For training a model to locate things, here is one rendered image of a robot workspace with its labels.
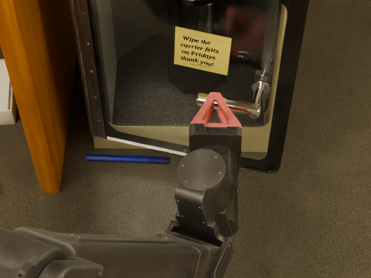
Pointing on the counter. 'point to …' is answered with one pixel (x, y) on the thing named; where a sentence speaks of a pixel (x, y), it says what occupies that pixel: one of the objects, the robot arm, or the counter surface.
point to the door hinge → (82, 71)
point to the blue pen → (127, 158)
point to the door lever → (250, 109)
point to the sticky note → (202, 51)
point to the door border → (83, 26)
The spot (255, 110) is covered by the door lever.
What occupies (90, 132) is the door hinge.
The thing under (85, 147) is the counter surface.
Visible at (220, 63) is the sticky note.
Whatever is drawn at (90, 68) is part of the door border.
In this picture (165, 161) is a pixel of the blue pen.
